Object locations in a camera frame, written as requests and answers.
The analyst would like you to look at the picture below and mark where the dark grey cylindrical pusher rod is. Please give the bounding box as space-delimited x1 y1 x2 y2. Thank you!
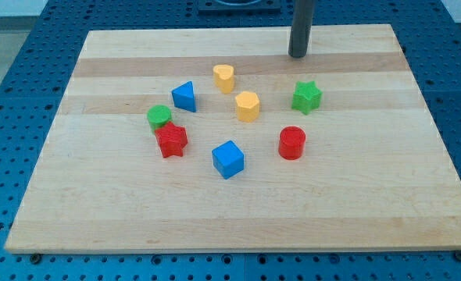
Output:
288 0 316 59

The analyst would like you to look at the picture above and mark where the green star block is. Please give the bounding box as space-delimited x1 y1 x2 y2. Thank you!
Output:
291 81 323 115

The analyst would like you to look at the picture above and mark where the red star block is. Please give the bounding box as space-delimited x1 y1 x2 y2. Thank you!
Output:
155 121 188 158

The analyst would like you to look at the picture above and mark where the yellow hexagon block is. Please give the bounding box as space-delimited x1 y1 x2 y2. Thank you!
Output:
234 91 260 123

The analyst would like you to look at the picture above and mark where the yellow heart block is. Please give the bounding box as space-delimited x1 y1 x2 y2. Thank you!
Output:
213 64 235 94

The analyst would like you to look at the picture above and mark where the red cylinder block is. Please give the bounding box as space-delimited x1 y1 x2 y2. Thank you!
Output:
278 126 306 160

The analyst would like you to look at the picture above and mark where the blue triangle block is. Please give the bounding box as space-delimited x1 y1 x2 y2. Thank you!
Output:
171 81 197 112

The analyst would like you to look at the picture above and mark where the blue cube block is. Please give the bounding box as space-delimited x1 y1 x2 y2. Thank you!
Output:
212 140 245 180

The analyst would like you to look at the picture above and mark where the green cylinder block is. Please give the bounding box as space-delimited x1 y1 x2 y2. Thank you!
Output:
146 105 172 132

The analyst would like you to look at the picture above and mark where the light wooden board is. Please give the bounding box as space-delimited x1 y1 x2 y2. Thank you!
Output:
5 24 461 254

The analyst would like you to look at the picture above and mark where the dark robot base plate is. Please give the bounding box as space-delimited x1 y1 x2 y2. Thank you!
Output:
195 0 281 14

